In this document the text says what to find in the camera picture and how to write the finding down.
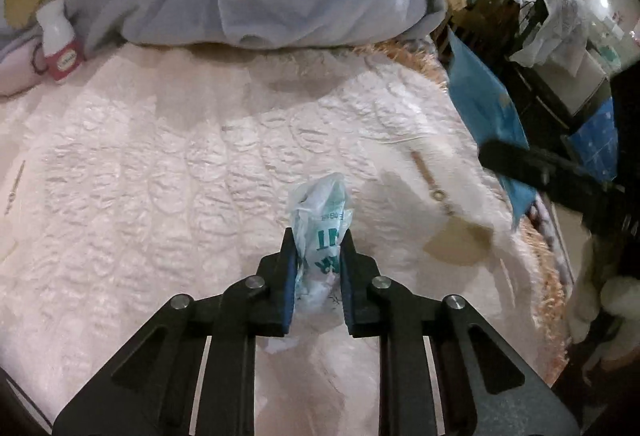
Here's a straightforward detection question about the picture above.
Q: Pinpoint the blue tissue multipack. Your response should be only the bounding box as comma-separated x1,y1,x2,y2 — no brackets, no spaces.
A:
570,98,618,182

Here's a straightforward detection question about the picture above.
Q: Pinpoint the white pill bottle red label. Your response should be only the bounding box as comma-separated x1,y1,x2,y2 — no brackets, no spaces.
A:
36,0,84,82

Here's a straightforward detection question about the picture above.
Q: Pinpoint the green white plastic wrapper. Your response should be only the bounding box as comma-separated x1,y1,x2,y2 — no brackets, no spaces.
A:
288,173,354,315

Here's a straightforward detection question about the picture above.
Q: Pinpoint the white plastic bag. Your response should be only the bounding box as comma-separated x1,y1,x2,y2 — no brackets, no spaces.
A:
510,0,589,77

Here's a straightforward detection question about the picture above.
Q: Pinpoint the gloved right hand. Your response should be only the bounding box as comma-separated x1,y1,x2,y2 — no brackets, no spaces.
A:
565,235,639,372

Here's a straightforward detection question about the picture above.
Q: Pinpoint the pink cylindrical bottle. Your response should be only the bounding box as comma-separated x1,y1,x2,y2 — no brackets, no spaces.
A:
0,38,48,97

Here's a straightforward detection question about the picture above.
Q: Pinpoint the blue plastic wrapper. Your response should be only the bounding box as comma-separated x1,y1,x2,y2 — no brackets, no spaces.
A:
446,29,539,232

